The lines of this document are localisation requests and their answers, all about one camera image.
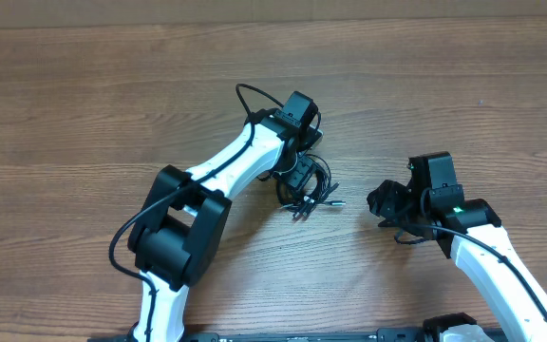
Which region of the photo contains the black usb cable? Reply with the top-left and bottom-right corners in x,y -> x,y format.
275,152 -> 347,220

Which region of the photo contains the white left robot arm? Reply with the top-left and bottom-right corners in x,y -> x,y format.
127,91 -> 322,341

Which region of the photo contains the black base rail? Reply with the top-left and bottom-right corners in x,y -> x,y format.
87,326 -> 507,342

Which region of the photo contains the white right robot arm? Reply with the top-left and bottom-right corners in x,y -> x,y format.
367,152 -> 547,341

